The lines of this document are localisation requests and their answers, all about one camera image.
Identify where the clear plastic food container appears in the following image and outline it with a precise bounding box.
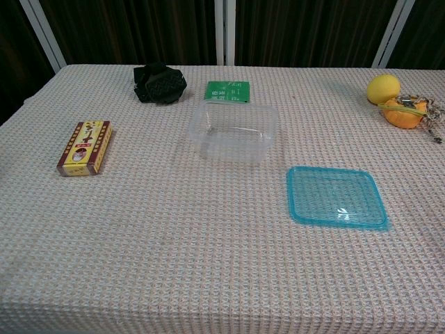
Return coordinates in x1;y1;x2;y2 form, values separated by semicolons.
188;100;278;165

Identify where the blue transparent lid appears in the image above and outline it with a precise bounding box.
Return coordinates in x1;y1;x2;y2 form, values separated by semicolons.
285;166;390;229

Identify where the yellow and red cardboard box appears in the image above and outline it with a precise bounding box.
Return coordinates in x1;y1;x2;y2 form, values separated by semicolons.
56;120;114;177

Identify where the green printed packet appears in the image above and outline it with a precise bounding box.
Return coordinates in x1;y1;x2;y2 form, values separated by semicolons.
203;80;251;104

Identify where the beige waffle weave tablecloth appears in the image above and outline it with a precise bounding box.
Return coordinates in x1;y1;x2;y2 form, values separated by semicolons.
0;64;445;334

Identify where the dark brown curtain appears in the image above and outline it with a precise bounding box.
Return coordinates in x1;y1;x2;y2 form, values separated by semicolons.
0;0;445;126

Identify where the yellow lemon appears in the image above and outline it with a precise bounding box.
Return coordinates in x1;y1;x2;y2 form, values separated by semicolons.
366;73;401;105

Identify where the black crumpled fabric strap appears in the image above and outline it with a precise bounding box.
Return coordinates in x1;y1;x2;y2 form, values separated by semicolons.
133;62;188;105

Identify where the white upright frame post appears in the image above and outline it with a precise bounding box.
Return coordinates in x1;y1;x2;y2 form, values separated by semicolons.
213;0;236;66

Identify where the white slanted frame post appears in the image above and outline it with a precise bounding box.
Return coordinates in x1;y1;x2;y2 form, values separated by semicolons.
19;0;67;70
371;0;416;69

